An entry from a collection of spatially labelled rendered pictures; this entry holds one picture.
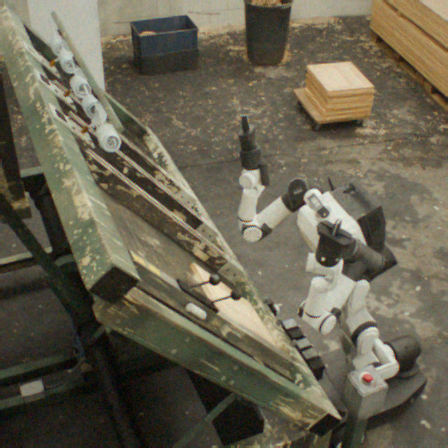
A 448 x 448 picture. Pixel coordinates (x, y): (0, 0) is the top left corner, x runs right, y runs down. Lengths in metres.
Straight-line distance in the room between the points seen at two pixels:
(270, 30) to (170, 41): 0.99
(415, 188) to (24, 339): 3.08
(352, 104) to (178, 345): 4.16
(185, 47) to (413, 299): 3.57
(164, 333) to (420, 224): 3.36
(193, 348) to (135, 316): 0.25
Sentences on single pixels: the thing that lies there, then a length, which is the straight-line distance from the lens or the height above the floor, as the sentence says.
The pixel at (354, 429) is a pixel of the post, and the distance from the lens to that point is 2.82.
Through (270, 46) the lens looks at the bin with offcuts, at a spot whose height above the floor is 0.21.
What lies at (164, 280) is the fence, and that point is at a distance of 2.05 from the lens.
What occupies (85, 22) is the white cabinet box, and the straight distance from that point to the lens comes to 6.08.
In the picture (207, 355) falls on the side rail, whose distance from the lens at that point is 1.97.
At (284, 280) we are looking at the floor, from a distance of 4.31.
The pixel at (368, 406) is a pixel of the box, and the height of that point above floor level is 0.84.
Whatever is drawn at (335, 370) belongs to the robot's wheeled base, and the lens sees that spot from 3.63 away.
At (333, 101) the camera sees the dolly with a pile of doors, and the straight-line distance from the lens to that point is 5.71.
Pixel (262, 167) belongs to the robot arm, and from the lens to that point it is 2.68.
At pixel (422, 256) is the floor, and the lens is 4.68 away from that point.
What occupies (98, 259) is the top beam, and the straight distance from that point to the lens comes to 1.65.
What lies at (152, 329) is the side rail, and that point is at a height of 1.61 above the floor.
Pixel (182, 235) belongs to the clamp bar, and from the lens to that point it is 2.69.
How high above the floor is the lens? 2.94
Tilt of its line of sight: 38 degrees down
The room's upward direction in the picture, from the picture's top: 1 degrees clockwise
